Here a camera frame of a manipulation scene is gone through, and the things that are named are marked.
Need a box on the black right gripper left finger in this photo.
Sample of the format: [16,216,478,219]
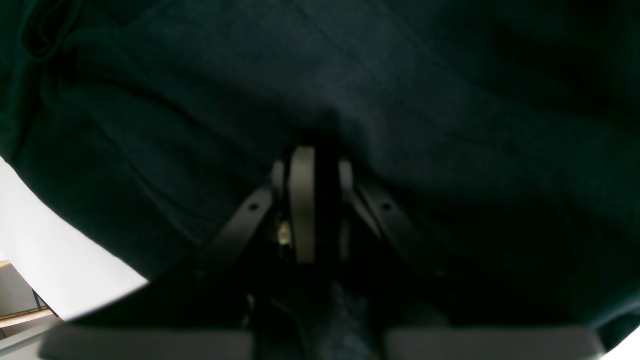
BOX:
[39,146,317,360]

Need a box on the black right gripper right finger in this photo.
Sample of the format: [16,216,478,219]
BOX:
[338,159,605,360]

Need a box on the black t-shirt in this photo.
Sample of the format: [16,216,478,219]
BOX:
[1,0,640,360]

